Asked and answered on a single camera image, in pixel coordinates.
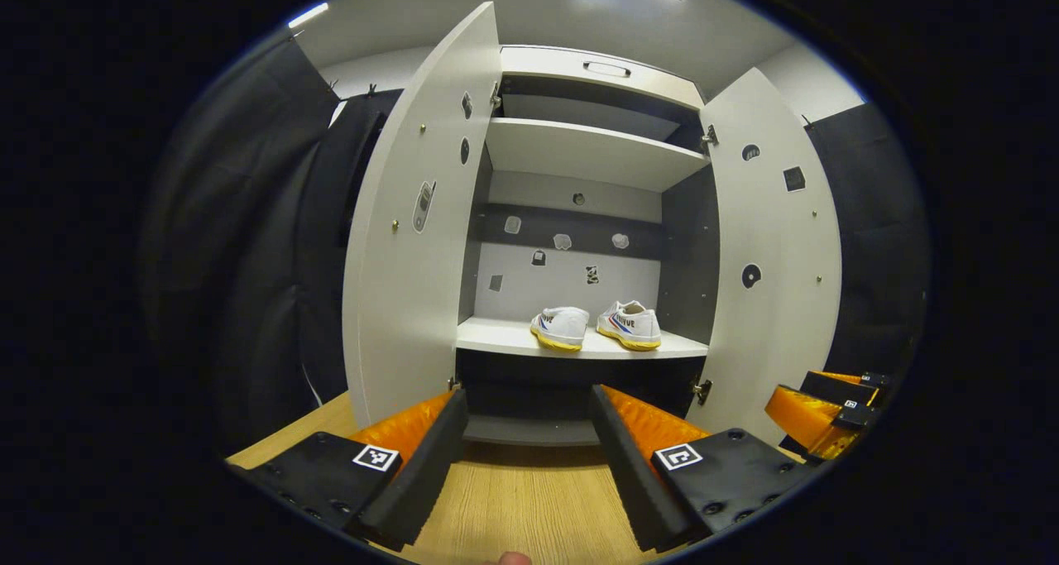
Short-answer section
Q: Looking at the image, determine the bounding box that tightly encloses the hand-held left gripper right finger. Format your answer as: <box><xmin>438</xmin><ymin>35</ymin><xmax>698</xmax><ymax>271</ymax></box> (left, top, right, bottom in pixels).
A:
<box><xmin>589</xmin><ymin>383</ymin><xmax>820</xmax><ymax>553</ymax></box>

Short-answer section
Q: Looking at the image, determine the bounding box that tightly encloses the white striped shoe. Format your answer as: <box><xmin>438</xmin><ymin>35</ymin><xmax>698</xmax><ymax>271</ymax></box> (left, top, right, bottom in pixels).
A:
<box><xmin>529</xmin><ymin>306</ymin><xmax>591</xmax><ymax>352</ymax></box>
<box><xmin>596</xmin><ymin>300</ymin><xmax>663</xmax><ymax>352</ymax></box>

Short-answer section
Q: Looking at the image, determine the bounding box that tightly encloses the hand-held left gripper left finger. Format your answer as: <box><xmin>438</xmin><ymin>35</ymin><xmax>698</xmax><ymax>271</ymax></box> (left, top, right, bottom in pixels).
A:
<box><xmin>225</xmin><ymin>387</ymin><xmax>469</xmax><ymax>552</ymax></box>

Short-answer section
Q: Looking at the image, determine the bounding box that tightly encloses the white shoe cabinet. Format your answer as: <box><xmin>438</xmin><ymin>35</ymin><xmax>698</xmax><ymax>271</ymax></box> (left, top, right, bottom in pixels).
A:
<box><xmin>453</xmin><ymin>44</ymin><xmax>721</xmax><ymax>448</ymax></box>

